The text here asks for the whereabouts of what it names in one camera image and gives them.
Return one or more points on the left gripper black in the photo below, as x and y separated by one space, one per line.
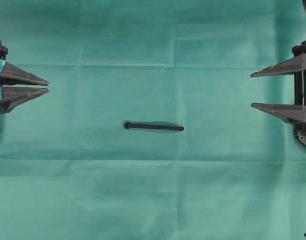
10 75

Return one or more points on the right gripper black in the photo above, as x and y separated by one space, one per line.
290 114

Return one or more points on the green table cloth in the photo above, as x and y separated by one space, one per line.
147 132

